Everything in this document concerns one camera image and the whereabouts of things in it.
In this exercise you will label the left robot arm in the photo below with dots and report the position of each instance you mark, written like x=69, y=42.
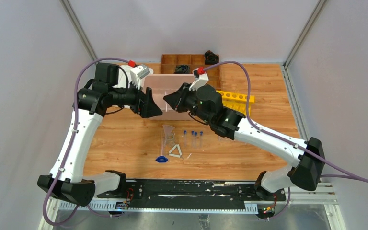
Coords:
x=111, y=86

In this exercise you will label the blue round cap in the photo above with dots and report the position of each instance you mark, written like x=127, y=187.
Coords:
x=161, y=159

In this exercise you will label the white clay triangle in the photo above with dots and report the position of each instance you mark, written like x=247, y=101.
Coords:
x=175, y=151

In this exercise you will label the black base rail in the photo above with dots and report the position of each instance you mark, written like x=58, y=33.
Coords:
x=194, y=195

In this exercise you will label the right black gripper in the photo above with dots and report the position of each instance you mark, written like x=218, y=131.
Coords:
x=178, y=98

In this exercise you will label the glass funnel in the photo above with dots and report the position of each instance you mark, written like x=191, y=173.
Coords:
x=168, y=131

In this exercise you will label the yellow test tube rack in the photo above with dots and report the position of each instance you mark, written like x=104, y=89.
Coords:
x=235, y=101

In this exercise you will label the small glass beaker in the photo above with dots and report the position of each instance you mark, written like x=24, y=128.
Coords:
x=170, y=140

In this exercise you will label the black object behind tray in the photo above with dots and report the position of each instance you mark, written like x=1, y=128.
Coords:
x=210, y=58

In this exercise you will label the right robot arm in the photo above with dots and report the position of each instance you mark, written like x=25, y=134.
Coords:
x=303, y=168

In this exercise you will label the black object in tray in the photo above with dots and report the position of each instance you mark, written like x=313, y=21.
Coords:
x=182, y=69

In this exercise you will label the white plastic lid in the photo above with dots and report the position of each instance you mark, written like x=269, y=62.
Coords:
x=122, y=80

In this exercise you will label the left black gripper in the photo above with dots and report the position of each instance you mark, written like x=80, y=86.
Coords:
x=141, y=103

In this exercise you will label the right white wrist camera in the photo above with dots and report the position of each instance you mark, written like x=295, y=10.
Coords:
x=200, y=80

